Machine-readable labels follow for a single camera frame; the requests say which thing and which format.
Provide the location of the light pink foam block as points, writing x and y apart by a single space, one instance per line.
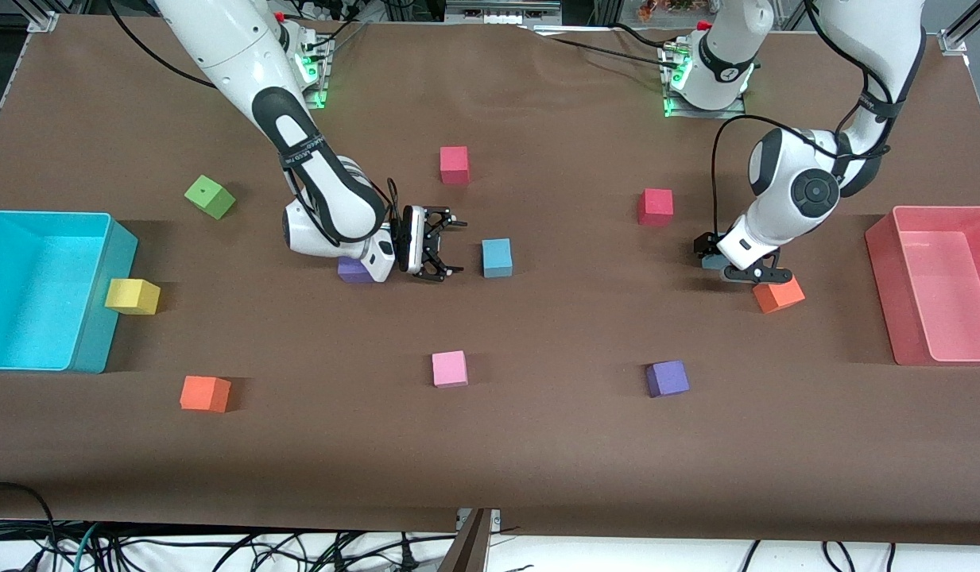
450 370

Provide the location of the cyan plastic bin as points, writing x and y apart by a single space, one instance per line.
36 302

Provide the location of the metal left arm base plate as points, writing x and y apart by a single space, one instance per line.
704 114

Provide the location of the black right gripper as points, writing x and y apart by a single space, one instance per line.
419 241

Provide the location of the yellow foam block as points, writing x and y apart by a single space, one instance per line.
128 295

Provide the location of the grey metal table bracket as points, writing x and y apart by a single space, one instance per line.
470 548

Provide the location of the orange foam block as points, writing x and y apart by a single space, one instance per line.
203 395
780 298

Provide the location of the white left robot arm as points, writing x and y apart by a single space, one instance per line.
807 191

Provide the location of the aluminium frame profile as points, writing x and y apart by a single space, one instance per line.
958 32
43 17

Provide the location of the grey power strip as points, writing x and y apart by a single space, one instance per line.
497 14

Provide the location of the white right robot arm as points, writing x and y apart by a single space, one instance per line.
235 48

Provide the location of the light blue foam block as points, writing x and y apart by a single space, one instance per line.
497 258
712 263

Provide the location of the green foam block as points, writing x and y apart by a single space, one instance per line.
210 199

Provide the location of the brown table cover sheet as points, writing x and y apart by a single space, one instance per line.
537 445

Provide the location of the blue violet foam block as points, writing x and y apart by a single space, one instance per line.
350 272
666 380

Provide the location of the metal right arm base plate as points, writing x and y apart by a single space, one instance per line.
321 99

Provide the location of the red foam block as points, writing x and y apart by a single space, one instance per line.
655 207
455 165

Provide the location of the pink plastic bin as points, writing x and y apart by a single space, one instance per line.
950 318

